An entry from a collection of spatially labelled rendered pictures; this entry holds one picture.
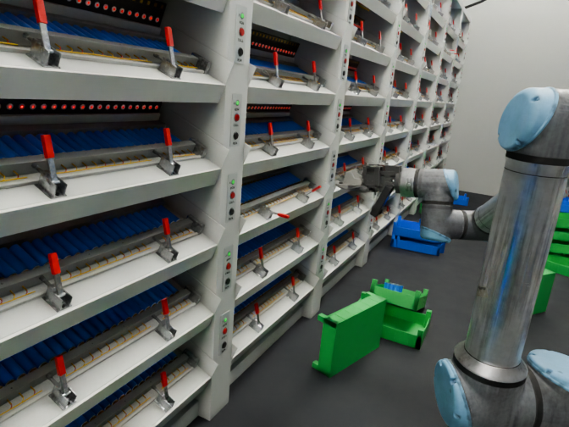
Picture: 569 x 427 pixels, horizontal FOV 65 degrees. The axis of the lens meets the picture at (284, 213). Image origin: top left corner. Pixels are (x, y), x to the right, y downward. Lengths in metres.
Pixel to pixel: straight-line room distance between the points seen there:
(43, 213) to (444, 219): 1.05
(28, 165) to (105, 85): 0.17
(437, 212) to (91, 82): 1.00
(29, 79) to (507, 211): 0.83
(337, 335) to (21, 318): 0.98
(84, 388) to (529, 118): 0.94
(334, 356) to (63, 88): 1.15
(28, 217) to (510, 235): 0.83
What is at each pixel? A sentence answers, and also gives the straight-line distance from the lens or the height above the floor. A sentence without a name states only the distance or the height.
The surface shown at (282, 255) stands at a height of 0.35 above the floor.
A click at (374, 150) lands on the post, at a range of 2.37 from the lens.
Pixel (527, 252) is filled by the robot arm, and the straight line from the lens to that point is 0.97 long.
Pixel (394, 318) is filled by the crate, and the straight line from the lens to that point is 2.02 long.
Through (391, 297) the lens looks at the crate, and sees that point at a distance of 1.91.
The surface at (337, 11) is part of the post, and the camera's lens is 1.71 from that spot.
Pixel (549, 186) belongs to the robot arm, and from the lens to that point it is 0.94.
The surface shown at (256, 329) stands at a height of 0.16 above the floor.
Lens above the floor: 0.91
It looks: 16 degrees down
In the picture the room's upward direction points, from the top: 5 degrees clockwise
